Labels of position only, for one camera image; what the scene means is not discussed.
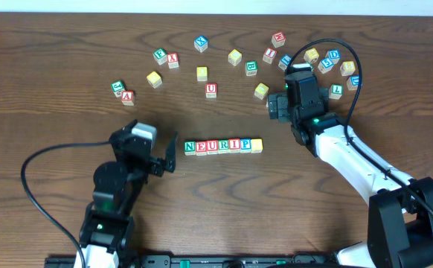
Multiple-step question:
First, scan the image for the red U block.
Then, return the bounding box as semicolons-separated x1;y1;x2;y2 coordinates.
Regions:
206;140;219;155
205;83;217;98

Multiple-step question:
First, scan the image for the green B block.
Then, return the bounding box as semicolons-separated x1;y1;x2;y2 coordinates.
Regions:
245;60;258;76

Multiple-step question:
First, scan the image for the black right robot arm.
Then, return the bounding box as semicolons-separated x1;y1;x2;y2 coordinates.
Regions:
268;93;433;267

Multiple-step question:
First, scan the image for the red A block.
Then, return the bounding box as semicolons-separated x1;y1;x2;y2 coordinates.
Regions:
121;91;135;106

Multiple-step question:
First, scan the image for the yellow monkey picture block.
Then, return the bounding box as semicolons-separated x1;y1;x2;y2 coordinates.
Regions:
304;48;319;64

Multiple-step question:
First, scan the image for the blue P block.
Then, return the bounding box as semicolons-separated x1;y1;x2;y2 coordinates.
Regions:
240;138;251;153

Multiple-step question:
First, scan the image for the yellow O block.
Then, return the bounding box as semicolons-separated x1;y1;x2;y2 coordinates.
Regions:
196;66;208;82

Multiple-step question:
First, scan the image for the blue D block rear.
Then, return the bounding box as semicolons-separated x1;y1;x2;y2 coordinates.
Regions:
325;49;341;65

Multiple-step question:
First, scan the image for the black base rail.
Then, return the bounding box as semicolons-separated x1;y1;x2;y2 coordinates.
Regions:
45;249;336;268

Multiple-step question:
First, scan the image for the red Y block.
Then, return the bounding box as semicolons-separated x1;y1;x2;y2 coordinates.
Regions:
167;53;179;68

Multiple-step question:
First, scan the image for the green 7 block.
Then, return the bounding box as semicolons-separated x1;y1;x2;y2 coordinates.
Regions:
328;84;344;100

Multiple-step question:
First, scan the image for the blue 5 block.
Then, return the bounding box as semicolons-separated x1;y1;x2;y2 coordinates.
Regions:
318;57;334;74

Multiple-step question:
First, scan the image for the green R block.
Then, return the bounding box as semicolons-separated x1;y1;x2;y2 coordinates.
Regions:
218;139;229;154

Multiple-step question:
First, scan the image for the blue X block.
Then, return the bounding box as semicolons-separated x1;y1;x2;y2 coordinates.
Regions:
194;36;208;53

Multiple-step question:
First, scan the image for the green F block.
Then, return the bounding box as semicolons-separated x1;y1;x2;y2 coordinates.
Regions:
153;48;167;66

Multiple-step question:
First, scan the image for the red i block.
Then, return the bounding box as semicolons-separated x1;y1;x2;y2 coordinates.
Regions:
263;48;277;64
228;138;241;153

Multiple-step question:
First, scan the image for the blue d block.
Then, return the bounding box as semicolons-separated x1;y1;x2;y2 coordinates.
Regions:
325;49;341;65
347;75;359;91

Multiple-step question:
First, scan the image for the green N block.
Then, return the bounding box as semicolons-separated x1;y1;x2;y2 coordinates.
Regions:
184;141;196;156

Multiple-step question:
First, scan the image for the blue L block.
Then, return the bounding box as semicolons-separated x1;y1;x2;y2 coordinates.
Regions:
278;54;292;71

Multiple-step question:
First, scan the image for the red H block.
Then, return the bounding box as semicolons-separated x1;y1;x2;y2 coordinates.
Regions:
272;31;286;48

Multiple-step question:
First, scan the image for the red E block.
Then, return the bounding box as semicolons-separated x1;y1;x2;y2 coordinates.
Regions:
196;141;208;156

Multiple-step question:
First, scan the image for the blue D block front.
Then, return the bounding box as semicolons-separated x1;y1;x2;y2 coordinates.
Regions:
347;75;359;91

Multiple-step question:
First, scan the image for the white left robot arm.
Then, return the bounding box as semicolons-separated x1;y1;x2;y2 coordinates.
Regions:
74;120;177;268

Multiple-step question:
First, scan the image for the green J block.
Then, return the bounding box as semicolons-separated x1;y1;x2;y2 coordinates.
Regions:
111;80;126;98

